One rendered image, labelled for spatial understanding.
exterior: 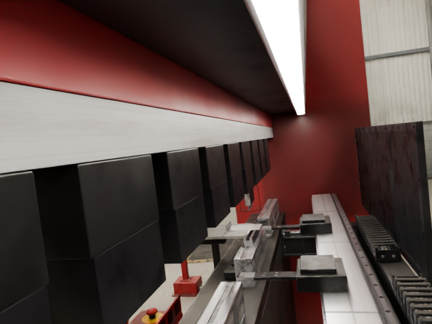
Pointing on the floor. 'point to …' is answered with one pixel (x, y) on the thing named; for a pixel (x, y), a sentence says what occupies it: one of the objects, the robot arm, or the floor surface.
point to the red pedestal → (186, 283)
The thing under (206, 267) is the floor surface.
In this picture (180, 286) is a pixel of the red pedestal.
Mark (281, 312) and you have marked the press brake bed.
